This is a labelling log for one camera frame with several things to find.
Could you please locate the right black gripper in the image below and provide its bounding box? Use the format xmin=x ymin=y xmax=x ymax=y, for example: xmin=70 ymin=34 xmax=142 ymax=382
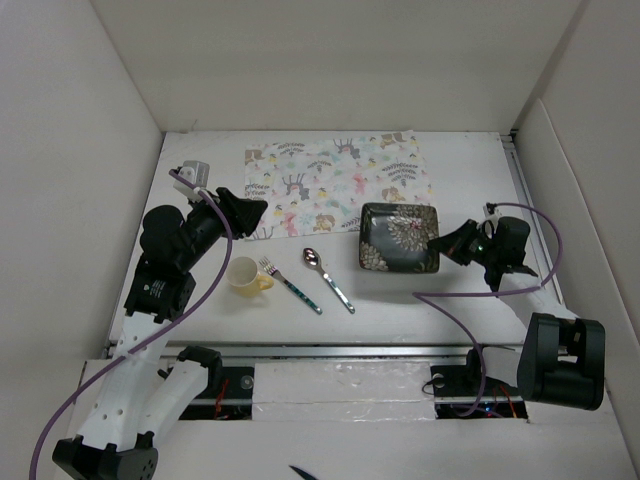
xmin=428 ymin=222 xmax=499 ymax=270

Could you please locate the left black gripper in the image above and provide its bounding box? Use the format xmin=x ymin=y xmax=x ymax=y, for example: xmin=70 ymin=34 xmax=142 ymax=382
xmin=177 ymin=187 xmax=266 ymax=271

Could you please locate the black floral square plate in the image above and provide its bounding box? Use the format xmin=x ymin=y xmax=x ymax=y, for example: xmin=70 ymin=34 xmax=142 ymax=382
xmin=359 ymin=202 xmax=440 ymax=274

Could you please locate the white floral cloth napkin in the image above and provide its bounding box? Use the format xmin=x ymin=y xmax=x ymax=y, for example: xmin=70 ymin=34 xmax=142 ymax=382
xmin=244 ymin=131 xmax=433 ymax=240

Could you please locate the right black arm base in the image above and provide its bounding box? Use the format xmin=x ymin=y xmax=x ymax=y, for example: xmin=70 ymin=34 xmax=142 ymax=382
xmin=422 ymin=349 xmax=528 ymax=420

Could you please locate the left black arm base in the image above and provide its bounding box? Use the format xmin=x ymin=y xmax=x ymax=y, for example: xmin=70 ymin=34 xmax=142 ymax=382
xmin=179 ymin=366 xmax=255 ymax=421

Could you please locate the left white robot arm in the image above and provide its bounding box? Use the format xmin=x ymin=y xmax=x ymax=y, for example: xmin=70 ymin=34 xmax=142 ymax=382
xmin=52 ymin=187 xmax=268 ymax=479

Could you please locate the yellow ceramic mug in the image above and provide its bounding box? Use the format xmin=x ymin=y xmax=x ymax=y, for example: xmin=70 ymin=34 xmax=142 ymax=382
xmin=226 ymin=257 xmax=274 ymax=298

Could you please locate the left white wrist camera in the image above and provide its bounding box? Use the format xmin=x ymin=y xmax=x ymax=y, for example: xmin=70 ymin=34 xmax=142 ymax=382
xmin=173 ymin=160 xmax=210 ymax=203

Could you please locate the fork with teal handle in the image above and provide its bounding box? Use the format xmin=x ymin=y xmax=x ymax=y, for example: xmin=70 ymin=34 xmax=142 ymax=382
xmin=259 ymin=257 xmax=323 ymax=315

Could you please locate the aluminium rail frame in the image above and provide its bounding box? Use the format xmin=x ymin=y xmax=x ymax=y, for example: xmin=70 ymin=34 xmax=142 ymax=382
xmin=102 ymin=130 xmax=571 ymax=361

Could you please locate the spoon with teal handle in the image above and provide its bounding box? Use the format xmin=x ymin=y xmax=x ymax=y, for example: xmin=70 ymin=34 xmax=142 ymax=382
xmin=302 ymin=247 xmax=356 ymax=314

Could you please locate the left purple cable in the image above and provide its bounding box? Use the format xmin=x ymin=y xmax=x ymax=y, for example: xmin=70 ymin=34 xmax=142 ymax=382
xmin=27 ymin=168 xmax=234 ymax=480

